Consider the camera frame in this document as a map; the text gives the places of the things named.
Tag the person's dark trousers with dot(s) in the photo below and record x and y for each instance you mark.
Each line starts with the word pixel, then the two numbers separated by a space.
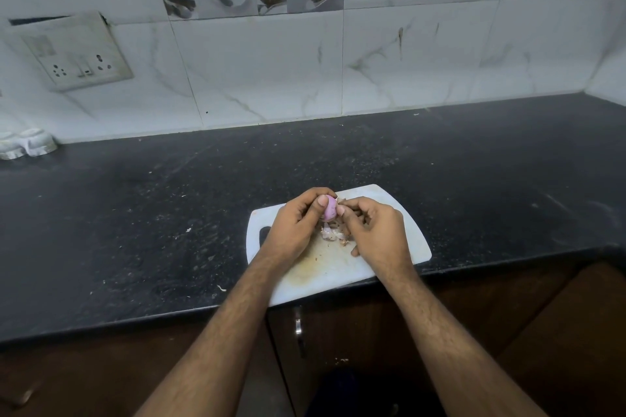
pixel 376 397

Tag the white wall socket plate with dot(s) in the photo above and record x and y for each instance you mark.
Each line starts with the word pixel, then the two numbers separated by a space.
pixel 73 52

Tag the person's left forearm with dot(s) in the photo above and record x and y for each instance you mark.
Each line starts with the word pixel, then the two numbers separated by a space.
pixel 225 348

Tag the person's left hand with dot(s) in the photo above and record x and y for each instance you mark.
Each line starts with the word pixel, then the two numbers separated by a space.
pixel 293 231

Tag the person's right hand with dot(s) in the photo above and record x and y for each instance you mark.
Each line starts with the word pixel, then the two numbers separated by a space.
pixel 386 241

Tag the white plastic cutting board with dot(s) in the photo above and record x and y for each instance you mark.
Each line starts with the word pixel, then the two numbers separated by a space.
pixel 332 270

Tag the small pink onion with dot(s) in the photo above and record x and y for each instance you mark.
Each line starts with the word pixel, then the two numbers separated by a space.
pixel 329 209

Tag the person's right forearm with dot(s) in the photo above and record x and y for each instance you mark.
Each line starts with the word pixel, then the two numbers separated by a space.
pixel 459 353

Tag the white scalloped ceramic cup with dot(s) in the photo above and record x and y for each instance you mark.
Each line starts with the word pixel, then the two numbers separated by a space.
pixel 11 147
pixel 38 142

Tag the onion peel scraps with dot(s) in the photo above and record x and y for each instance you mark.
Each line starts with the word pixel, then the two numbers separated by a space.
pixel 332 234

